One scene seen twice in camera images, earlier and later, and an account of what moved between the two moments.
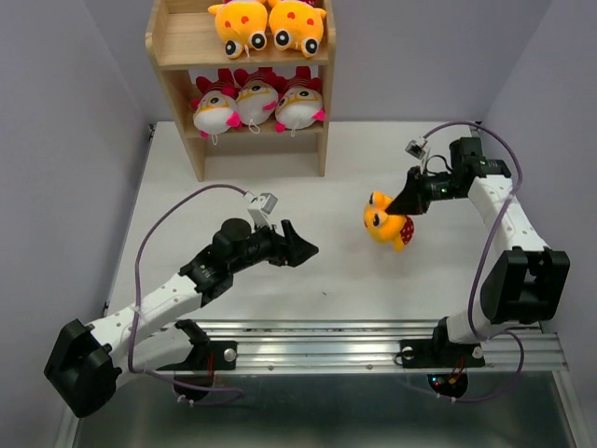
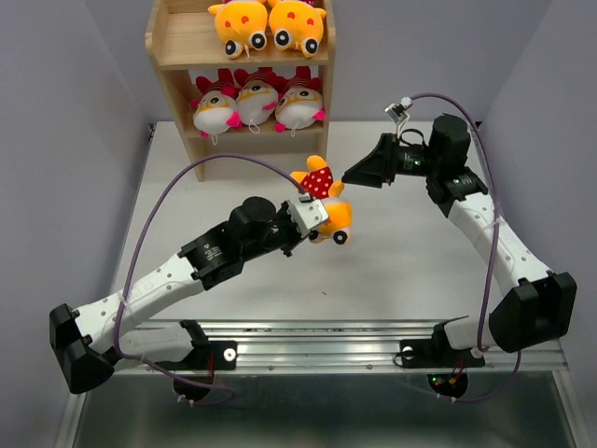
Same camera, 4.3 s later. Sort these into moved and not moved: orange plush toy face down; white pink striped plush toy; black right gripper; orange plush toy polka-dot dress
Moved: black right gripper; orange plush toy face down
Not moved: white pink striped plush toy; orange plush toy polka-dot dress
